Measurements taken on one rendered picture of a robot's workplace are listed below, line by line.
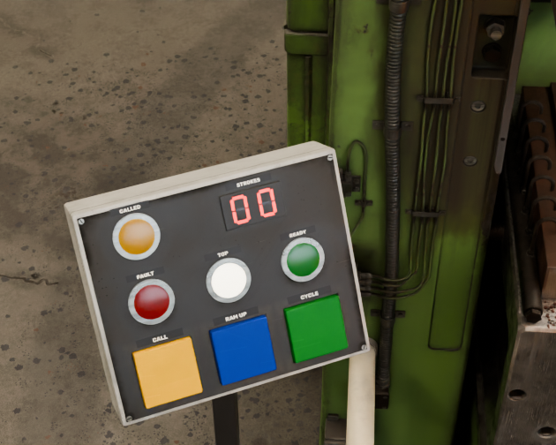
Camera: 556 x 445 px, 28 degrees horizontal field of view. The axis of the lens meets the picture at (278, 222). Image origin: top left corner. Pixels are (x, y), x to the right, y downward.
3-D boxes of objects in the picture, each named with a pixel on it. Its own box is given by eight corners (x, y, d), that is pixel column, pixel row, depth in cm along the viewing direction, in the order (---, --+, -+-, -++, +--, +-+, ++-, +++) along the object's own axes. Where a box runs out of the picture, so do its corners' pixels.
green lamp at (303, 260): (319, 281, 141) (320, 257, 138) (283, 279, 142) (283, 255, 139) (321, 263, 143) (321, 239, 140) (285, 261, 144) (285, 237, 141)
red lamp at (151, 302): (169, 323, 136) (167, 300, 133) (132, 321, 137) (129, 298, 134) (173, 305, 139) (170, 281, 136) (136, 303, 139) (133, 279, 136)
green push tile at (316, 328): (349, 348, 145) (339, 295, 143) (296, 364, 143) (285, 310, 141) (344, 343, 147) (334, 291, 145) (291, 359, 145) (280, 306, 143)
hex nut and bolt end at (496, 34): (501, 70, 150) (508, 26, 145) (480, 69, 150) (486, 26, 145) (500, 59, 151) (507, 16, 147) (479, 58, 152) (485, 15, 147)
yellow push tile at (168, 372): (203, 392, 140) (191, 337, 138) (146, 410, 138) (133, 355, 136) (200, 387, 142) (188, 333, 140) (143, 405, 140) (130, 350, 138)
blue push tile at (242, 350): (277, 370, 142) (267, 316, 140) (222, 387, 140) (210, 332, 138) (273, 366, 144) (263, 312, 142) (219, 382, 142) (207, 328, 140)
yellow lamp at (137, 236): (154, 259, 134) (152, 233, 131) (116, 257, 134) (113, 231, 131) (159, 241, 136) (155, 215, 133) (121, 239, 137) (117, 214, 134)
